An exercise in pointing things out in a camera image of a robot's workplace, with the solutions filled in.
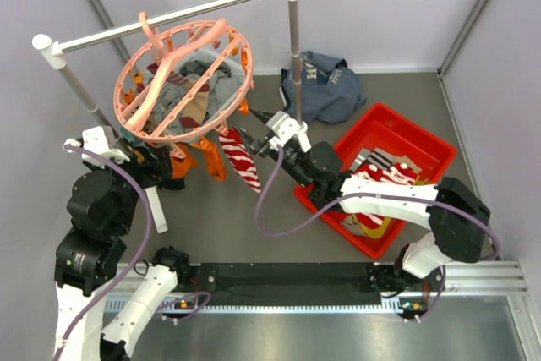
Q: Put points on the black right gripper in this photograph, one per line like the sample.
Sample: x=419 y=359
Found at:
x=257 y=145

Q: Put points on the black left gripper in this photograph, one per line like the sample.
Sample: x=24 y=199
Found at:
x=159 y=167

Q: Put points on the orange sock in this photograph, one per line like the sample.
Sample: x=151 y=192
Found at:
x=182 y=161
x=213 y=160

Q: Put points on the pink round clip hanger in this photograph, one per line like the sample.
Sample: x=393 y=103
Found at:
x=142 y=78

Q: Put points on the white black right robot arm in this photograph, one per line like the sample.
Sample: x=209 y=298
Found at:
x=455 y=219

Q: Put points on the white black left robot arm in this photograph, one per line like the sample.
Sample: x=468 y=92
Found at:
x=101 y=208

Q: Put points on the black hanging sock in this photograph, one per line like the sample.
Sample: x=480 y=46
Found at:
x=172 y=184

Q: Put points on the beige maroon hanging sock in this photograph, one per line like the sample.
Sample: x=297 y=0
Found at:
x=193 y=114

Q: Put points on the white plastic laundry basket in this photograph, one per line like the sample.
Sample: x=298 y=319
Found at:
x=224 y=83

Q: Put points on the blue grey sweatshirt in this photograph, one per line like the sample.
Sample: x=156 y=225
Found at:
x=331 y=91

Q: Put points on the black white striped sock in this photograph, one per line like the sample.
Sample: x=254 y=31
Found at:
x=378 y=157

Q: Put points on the red plastic bin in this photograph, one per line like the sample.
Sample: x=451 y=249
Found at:
x=382 y=127

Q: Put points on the silver clothes rack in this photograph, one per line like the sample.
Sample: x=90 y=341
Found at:
x=54 y=51

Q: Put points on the yellow sock in bin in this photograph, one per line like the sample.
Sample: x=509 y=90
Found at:
x=376 y=228

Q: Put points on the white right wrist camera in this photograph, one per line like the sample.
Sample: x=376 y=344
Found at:
x=283 y=128

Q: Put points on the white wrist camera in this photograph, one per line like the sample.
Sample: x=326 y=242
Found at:
x=283 y=128
x=99 y=140

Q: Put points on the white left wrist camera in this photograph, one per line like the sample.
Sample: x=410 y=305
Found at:
x=99 y=140

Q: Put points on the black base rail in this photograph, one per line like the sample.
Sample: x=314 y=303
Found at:
x=294 y=284

